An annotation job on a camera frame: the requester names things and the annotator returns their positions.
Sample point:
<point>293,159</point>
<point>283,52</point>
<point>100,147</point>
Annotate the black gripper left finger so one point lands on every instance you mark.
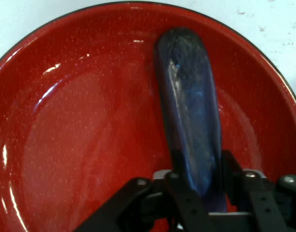
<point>162,207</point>

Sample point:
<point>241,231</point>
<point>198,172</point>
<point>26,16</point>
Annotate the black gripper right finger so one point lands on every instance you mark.
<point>271,205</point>

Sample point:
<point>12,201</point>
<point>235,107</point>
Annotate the purple toy eggplant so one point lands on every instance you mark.
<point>191,108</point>

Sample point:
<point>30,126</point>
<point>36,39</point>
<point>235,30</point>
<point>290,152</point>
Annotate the red enamel plate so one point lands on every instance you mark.
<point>77,133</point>

